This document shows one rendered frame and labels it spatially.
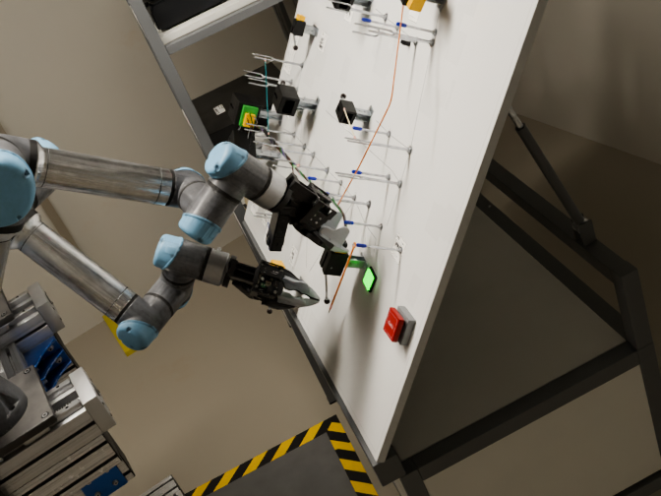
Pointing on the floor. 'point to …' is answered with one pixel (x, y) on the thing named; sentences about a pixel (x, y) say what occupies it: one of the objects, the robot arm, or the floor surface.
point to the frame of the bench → (471, 440)
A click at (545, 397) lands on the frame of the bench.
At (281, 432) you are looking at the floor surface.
